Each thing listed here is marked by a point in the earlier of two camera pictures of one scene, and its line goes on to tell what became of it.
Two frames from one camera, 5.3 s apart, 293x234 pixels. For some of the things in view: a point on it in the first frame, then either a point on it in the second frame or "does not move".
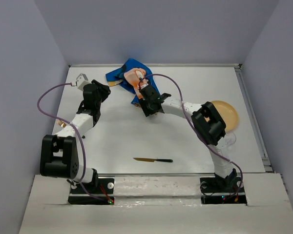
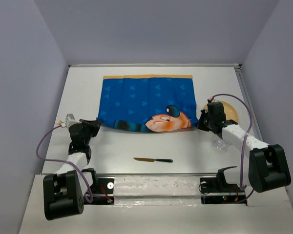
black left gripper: [105, 88] -> [94, 125]
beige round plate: [229, 115] does not move
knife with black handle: [152, 160] does not move
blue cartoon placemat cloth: [132, 76] -> [148, 103]
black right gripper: [147, 110] -> [199, 125]
